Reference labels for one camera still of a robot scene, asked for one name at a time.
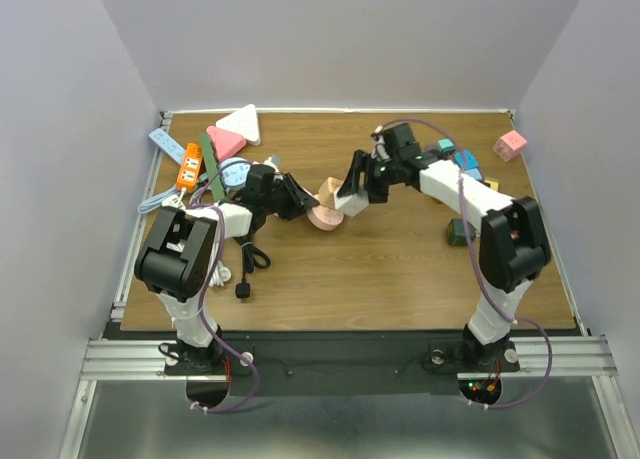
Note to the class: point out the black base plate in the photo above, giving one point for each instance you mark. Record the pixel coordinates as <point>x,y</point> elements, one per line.
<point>313,363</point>

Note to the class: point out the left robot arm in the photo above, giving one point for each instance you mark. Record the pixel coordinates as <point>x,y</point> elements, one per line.
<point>185,245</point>

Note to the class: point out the pink triangular power strip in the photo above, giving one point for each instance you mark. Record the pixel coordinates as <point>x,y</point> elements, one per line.
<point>226,143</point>

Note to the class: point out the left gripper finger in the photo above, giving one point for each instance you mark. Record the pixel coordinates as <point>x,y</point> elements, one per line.
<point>301,195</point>
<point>294,210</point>

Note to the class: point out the blue cube plug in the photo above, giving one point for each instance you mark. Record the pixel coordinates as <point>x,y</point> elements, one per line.
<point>466,160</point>

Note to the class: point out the pink cube socket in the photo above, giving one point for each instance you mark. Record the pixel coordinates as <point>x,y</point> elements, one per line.
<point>510,145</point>

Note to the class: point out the white grey cube plug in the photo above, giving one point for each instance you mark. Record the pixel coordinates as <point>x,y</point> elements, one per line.
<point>352,204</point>

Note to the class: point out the blue round socket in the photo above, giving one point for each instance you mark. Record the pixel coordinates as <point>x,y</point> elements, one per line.
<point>234,173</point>

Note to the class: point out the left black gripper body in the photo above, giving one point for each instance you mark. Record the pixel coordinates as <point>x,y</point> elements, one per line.
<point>281,193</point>

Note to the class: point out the green power strip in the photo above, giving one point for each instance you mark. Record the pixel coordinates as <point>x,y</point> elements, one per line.
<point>214,182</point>

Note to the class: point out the teal cube plug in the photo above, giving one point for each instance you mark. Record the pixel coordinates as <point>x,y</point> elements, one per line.
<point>446,146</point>

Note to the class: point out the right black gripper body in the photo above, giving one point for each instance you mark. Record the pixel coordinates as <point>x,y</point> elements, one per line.
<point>385,174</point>

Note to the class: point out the pink round socket with cable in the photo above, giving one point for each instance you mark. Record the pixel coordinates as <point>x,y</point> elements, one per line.
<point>324,216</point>

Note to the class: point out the yellow cube plug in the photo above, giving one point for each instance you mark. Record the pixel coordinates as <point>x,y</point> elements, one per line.
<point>491,183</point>

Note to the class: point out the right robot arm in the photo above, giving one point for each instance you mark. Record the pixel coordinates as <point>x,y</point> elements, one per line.
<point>513,246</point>

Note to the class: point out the orange power strip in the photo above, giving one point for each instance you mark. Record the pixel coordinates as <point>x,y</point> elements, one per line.
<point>190,169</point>

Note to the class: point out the dark green cube plug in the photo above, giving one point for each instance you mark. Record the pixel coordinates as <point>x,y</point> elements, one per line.
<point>458,233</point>

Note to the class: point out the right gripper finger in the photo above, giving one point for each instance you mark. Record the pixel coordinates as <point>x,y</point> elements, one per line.
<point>354,184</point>
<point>362,164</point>

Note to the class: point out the white triangular power strip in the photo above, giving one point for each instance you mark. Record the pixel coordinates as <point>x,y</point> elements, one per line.
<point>243,121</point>

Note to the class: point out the beige cube plug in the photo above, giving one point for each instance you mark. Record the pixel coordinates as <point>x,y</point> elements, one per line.
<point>326,193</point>

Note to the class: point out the light blue power strip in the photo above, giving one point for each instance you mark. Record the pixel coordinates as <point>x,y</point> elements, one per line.
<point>168,145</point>

